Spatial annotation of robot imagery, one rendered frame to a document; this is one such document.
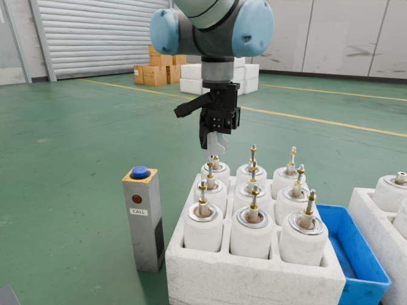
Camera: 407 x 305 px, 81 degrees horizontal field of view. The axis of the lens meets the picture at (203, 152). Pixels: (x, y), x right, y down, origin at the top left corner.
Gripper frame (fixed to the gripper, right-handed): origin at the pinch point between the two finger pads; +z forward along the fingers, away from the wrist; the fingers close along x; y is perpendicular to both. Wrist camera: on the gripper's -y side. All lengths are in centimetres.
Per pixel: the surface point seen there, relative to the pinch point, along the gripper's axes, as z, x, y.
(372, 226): 20, 15, 45
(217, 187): 8.9, -0.4, 3.1
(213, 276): 21.1, -17.9, 9.3
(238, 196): 9.8, -0.8, 9.5
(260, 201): 9.8, -0.3, 15.3
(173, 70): 12, 314, -200
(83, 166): 34, 27, -87
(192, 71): 5, 247, -131
